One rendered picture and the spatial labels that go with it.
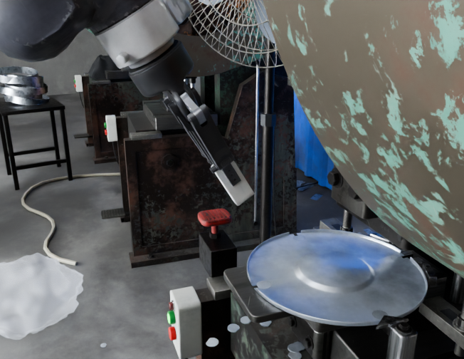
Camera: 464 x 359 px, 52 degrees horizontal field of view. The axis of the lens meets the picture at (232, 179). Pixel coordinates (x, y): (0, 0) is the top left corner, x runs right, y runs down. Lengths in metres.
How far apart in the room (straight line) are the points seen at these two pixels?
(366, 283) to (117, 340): 1.32
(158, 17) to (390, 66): 0.37
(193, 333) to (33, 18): 0.71
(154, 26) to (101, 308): 1.70
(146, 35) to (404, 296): 0.53
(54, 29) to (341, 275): 0.55
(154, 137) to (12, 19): 1.71
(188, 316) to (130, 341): 0.95
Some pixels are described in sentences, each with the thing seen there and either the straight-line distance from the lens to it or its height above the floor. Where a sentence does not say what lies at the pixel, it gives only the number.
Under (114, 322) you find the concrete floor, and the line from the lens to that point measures 2.05.
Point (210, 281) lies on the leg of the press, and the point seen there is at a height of 0.64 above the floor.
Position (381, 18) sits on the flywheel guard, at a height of 1.19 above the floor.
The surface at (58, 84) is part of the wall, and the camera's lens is 7.27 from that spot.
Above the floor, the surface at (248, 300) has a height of 0.78.
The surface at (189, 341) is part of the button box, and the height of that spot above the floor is 0.54.
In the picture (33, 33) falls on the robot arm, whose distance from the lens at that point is 0.54.
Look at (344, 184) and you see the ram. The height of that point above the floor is 0.93.
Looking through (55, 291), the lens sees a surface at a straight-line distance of 2.04.
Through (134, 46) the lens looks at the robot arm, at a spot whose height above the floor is 1.15.
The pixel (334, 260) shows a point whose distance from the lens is 0.84.
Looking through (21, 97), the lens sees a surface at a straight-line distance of 3.63.
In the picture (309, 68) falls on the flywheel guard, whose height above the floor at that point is 1.16.
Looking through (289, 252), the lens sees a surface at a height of 0.78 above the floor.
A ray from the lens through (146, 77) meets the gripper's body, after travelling 0.57.
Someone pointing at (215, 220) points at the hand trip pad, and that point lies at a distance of 1.04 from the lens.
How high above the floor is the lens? 1.20
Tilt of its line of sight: 20 degrees down
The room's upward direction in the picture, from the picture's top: straight up
